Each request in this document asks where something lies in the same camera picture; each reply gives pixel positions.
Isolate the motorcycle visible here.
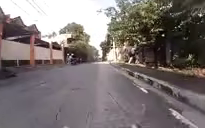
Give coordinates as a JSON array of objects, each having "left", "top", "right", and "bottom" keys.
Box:
[{"left": 65, "top": 53, "right": 78, "bottom": 66}]

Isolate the grey asphalt road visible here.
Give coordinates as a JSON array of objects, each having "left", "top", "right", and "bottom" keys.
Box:
[{"left": 0, "top": 61, "right": 205, "bottom": 128}]

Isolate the pale building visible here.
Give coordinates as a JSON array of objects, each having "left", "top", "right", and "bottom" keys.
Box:
[{"left": 51, "top": 33, "right": 74, "bottom": 48}]

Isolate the row of trees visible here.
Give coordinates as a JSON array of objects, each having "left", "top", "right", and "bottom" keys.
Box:
[{"left": 99, "top": 0, "right": 205, "bottom": 69}]

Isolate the concrete kerb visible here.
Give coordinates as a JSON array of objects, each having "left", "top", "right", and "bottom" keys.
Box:
[{"left": 109, "top": 62, "right": 205, "bottom": 118}]

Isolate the grey pavement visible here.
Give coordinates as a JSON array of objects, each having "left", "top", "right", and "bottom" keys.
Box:
[{"left": 118, "top": 63, "right": 205, "bottom": 98}]

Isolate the building with peaked roofs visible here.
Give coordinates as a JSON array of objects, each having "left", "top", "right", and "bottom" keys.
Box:
[{"left": 0, "top": 4, "right": 63, "bottom": 48}]

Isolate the pale wall with orange pillars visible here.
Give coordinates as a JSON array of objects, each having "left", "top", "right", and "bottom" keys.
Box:
[{"left": 0, "top": 33, "right": 66, "bottom": 68}]

